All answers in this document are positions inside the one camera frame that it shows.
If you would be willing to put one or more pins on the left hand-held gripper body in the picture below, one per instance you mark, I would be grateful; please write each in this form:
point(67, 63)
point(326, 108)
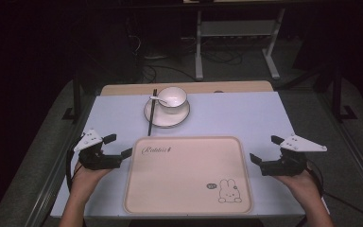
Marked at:
point(94, 159)

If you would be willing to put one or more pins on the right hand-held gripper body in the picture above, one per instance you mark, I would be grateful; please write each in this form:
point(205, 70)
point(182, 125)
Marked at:
point(291, 164)

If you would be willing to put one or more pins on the person's right hand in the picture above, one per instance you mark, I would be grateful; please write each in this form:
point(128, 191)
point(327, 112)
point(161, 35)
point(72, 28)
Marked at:
point(299, 184)

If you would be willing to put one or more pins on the person's left hand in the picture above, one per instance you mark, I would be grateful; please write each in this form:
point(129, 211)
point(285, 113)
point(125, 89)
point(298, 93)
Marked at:
point(86, 181)

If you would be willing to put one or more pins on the black chopstick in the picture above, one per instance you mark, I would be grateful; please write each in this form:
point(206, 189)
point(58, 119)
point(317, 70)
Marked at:
point(154, 97)
point(151, 116)

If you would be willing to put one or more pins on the black metal stand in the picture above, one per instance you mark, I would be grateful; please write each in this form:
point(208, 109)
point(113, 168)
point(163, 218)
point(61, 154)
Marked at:
point(76, 101)
point(337, 101)

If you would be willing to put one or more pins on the white plate with dark rim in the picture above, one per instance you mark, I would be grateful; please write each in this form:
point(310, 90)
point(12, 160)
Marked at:
point(165, 120)

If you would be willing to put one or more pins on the white ceramic spoon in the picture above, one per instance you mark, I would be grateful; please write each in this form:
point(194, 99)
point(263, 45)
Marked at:
point(160, 100)

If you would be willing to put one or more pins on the pink tray with rabbit print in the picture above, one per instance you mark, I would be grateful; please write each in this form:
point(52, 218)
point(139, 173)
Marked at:
point(186, 179)

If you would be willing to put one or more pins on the white bowl with dark rim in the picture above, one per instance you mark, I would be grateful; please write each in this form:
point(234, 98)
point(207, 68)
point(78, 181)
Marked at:
point(178, 105)

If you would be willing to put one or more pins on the white metal table frame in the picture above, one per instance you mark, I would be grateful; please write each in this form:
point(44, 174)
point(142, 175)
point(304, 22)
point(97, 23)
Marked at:
point(198, 63)

